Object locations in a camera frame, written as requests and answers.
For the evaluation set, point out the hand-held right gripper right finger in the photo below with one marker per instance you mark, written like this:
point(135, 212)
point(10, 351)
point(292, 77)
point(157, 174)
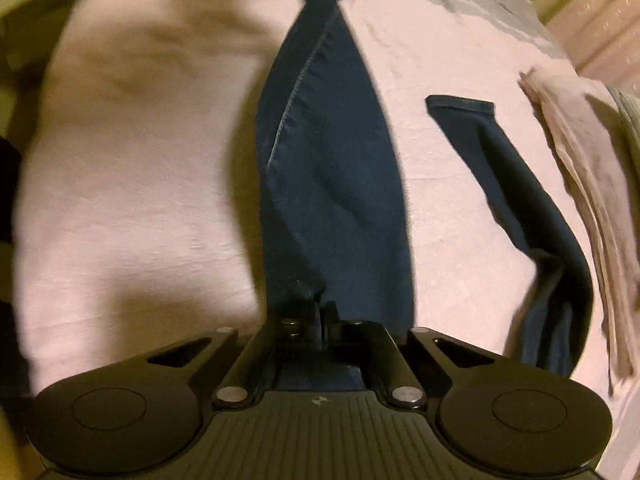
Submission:
point(331, 322)

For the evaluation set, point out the grey folded cloth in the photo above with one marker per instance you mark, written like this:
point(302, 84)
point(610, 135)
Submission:
point(629, 110)

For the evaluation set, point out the pink and grey blanket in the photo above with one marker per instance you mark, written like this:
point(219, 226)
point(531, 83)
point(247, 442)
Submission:
point(150, 170)

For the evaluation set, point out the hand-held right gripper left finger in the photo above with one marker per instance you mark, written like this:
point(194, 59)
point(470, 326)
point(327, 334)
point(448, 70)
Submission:
point(306, 325)

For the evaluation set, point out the dark blue denim pants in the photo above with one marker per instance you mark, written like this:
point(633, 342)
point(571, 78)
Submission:
point(330, 185)

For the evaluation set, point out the light folded cloth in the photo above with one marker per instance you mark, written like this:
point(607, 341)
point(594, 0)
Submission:
point(580, 185)

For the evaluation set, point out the pink curtain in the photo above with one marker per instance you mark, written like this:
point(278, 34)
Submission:
point(600, 25)

